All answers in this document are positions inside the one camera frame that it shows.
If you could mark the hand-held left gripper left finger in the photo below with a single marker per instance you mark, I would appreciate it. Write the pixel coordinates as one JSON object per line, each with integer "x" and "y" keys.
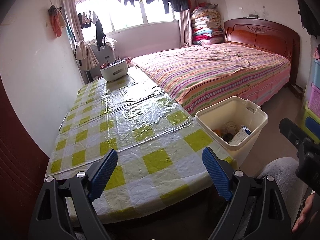
{"x": 105, "y": 172}

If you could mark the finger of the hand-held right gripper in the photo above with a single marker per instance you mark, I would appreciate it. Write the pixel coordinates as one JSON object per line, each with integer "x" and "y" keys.
{"x": 292, "y": 131}

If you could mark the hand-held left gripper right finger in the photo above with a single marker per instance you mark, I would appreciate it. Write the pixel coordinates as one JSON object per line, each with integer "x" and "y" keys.
{"x": 216, "y": 175}

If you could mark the brown bottle with white cap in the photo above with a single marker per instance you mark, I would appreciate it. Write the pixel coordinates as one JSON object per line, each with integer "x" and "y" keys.
{"x": 227, "y": 137}

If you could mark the orange peel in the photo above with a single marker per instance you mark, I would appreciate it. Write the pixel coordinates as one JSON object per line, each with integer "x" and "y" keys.
{"x": 219, "y": 132}

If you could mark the white red-striped carton box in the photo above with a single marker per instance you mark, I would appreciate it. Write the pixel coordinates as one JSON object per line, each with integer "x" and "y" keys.
{"x": 238, "y": 136}

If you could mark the white round face mask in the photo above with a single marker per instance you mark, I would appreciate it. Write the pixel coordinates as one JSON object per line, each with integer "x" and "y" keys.
{"x": 231, "y": 127}

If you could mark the cream plastic bin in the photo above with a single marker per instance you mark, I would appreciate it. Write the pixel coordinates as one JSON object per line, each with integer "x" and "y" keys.
{"x": 230, "y": 107}

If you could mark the person's right hand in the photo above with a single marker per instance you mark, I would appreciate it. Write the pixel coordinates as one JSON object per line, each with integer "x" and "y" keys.
{"x": 308, "y": 212}

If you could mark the green plastic drawer unit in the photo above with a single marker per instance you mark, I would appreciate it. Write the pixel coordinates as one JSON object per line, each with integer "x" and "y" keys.
{"x": 310, "y": 125}

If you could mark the grey trousers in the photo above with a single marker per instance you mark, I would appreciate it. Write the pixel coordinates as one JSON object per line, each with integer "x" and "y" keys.
{"x": 282, "y": 170}

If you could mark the pink plastic basket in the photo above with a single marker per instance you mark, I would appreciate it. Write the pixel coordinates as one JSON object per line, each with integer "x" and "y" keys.
{"x": 314, "y": 100}

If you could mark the yellow-green checked tablecloth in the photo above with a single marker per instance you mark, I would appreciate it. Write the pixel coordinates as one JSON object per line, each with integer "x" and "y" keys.
{"x": 150, "y": 140}

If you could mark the blue plastic storage box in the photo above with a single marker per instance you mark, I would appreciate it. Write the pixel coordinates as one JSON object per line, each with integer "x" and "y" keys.
{"x": 317, "y": 72}

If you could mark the dark red wooden door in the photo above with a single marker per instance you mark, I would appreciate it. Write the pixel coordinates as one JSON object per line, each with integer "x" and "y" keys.
{"x": 20, "y": 167}

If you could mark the white oval plastic container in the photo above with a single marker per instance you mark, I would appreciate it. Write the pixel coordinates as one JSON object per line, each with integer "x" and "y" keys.
{"x": 115, "y": 71}

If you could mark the striped bed sheet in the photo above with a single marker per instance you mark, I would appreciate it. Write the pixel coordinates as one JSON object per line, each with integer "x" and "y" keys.
{"x": 205, "y": 72}

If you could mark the wooden bed headboard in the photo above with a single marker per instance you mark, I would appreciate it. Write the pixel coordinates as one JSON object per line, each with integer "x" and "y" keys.
{"x": 250, "y": 35}

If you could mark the black jacket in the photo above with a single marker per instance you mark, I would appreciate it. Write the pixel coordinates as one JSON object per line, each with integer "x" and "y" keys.
{"x": 308, "y": 15}

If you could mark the covered washing machine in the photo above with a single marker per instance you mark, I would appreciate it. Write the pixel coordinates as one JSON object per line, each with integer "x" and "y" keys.
{"x": 106, "y": 55}

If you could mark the white hanging garment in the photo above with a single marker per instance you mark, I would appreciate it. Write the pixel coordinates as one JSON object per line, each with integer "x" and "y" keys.
{"x": 85, "y": 55}

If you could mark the stack of folded quilts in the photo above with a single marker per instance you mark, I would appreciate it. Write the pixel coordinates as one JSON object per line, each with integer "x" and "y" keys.
{"x": 207, "y": 25}

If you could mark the black hanging garment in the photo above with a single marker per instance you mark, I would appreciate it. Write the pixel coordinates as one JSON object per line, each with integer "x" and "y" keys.
{"x": 100, "y": 35}

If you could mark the beige curtain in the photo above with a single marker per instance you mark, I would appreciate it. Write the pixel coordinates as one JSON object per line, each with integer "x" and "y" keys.
{"x": 185, "y": 30}
{"x": 70, "y": 10}

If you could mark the small hanging laundry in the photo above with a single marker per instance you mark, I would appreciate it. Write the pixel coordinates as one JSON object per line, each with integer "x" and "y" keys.
{"x": 85, "y": 20}

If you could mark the window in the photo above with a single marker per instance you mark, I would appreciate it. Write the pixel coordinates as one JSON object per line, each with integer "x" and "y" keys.
{"x": 130, "y": 17}

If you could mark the orange cloth on hook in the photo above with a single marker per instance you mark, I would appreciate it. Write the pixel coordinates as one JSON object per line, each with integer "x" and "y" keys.
{"x": 57, "y": 22}

